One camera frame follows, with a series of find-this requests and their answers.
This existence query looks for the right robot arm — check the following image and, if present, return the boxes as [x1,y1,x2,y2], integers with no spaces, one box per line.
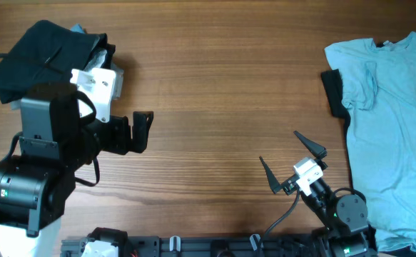
[253,131,377,256]

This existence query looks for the black shorts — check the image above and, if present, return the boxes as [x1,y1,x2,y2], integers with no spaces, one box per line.
[0,20,116,104]

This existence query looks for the black garment under t-shirt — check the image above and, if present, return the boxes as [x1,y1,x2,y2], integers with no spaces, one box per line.
[320,69,350,135]

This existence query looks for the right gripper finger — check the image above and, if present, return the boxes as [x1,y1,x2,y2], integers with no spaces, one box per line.
[293,131,328,159]
[259,156,282,194]

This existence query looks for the folded grey trousers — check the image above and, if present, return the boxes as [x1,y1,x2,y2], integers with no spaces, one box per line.
[20,66,123,127]

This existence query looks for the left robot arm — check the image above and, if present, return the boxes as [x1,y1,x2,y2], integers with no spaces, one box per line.
[0,82,153,256]

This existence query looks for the folded blue garment under trousers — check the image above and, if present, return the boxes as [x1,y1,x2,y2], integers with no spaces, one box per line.
[70,24,85,34]

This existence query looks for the light blue t-shirt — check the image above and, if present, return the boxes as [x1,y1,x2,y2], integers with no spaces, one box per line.
[325,32,416,252]

